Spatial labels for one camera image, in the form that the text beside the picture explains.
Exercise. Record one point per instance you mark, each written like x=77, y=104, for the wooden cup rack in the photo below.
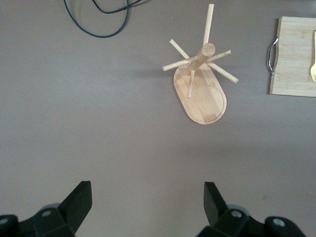
x=205, y=98

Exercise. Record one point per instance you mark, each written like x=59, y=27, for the yellow plastic fork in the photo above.
x=314, y=71

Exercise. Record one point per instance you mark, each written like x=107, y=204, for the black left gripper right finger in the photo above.
x=217, y=209

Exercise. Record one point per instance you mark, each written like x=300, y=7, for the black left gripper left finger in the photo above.
x=74, y=209

